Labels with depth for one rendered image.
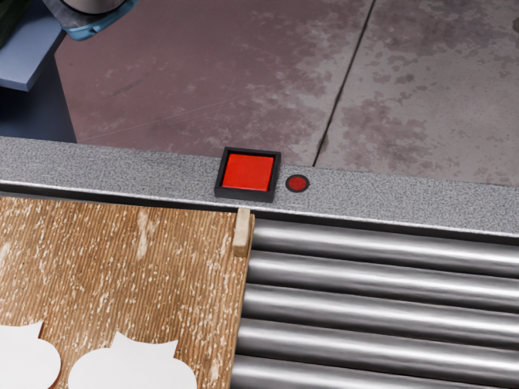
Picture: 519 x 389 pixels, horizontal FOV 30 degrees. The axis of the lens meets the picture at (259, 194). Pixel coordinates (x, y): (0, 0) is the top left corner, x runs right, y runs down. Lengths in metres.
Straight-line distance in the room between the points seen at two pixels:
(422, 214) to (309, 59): 1.60
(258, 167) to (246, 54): 1.57
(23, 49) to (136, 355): 0.65
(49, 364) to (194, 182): 0.32
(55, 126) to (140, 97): 0.98
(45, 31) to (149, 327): 0.65
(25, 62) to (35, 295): 0.50
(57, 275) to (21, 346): 0.11
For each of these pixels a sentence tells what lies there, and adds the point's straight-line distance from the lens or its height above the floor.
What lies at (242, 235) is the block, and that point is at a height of 0.96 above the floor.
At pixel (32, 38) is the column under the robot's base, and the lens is 1.60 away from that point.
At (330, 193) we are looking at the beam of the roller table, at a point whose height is 0.92.
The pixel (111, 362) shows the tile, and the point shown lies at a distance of 1.10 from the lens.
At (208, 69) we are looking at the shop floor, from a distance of 2.79.
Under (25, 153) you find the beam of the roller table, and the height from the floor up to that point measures 0.91.
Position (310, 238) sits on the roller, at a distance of 1.21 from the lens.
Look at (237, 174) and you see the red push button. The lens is 1.26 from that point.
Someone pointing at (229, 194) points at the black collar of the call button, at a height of 0.93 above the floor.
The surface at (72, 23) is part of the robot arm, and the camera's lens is 1.44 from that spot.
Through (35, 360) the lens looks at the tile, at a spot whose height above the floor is 0.95.
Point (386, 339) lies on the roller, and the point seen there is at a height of 0.92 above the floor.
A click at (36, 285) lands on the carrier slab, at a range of 1.19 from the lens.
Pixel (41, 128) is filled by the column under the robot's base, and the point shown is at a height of 0.67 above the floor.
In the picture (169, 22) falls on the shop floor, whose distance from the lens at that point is 2.96.
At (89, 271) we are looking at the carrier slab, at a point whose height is 0.94.
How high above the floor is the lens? 1.88
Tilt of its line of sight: 50 degrees down
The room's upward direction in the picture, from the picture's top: 3 degrees counter-clockwise
